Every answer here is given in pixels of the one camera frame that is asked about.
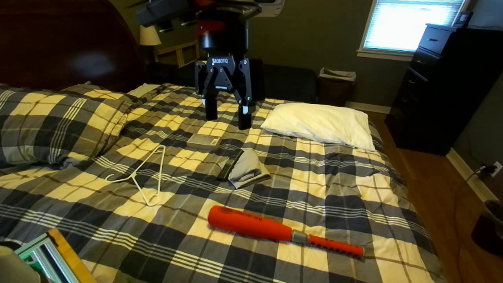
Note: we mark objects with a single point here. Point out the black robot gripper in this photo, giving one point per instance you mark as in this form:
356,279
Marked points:
225,40

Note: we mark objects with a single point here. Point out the orange foam baseball bat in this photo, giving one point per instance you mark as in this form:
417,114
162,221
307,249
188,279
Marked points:
265,228

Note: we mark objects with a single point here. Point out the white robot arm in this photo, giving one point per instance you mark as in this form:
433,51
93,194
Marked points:
158,11

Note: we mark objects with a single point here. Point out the green framed wooden object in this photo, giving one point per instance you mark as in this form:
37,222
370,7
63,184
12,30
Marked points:
48,258

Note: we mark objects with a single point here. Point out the dark floor object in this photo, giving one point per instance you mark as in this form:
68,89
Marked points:
488,232

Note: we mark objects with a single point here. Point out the grey folded cloth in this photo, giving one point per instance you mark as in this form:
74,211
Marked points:
247,170

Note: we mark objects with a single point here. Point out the bedside table lamp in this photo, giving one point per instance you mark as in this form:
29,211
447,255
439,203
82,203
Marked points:
148,40

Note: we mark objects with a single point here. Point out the plaid bed comforter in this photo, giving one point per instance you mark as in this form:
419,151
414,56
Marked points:
324,189

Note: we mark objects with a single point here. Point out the small waste bin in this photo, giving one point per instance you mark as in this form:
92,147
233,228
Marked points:
335,87

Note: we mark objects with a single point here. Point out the white pillow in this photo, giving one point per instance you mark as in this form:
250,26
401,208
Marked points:
321,123

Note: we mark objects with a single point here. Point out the dark wooden headboard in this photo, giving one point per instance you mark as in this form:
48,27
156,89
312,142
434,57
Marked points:
59,43

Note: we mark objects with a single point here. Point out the bright window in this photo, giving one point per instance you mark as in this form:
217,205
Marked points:
395,27

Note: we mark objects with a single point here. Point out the plaid pillow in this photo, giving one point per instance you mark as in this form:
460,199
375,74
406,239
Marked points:
59,128

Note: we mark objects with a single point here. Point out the black dresser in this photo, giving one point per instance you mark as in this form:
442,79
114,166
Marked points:
449,78

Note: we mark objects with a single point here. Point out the wall outlet with plug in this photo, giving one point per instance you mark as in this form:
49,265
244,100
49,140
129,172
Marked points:
489,170

